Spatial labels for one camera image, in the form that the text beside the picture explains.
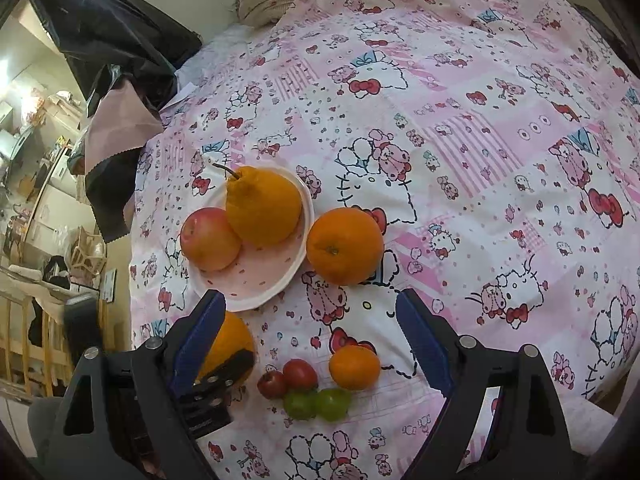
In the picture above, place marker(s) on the medium orange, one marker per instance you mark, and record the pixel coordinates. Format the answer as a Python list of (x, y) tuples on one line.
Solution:
[(232, 340)]

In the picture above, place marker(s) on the dark shiny cloth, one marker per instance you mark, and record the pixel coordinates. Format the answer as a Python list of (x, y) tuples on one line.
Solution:
[(115, 25)]

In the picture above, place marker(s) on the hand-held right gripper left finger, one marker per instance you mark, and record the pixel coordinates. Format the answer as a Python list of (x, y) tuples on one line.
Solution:
[(200, 330)]

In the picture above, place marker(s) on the pear-shaped orange citrus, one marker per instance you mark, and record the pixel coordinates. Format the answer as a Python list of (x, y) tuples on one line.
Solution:
[(262, 207)]

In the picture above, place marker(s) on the small red fruit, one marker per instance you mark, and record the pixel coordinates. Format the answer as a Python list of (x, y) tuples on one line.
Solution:
[(300, 374), (271, 385)]

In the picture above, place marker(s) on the small green fruit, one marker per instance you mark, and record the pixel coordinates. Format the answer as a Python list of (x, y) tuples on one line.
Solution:
[(334, 403), (299, 405)]

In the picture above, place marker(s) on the red apple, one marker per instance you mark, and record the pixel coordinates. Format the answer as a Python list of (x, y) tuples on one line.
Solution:
[(207, 240)]

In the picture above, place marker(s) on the pink cartoon printed blanket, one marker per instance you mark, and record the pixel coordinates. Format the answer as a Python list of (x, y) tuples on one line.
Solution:
[(450, 160)]

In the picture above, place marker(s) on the beige wooden stool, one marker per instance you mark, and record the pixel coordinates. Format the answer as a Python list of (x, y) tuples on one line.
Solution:
[(89, 255)]

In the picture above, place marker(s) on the person's grey trouser leg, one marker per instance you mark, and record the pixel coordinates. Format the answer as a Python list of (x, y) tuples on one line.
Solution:
[(42, 425)]

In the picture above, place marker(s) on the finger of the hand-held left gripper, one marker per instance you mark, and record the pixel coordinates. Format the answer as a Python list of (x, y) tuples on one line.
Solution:
[(215, 395)]

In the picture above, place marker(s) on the large round orange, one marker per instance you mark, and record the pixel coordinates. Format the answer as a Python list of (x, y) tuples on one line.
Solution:
[(345, 246)]

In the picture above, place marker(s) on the small mandarin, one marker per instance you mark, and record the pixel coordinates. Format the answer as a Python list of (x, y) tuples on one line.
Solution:
[(354, 367)]

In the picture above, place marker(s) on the wooden crib rail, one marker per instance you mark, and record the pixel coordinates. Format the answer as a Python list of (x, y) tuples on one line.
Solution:
[(20, 340)]

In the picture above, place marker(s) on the white paper sheet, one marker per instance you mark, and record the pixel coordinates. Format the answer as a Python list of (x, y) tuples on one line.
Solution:
[(182, 91)]

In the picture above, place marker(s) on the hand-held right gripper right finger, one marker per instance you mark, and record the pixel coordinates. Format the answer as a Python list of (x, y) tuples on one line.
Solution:
[(420, 335)]

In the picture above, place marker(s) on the pink rimmed white plate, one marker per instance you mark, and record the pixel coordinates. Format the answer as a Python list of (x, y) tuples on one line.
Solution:
[(260, 275)]

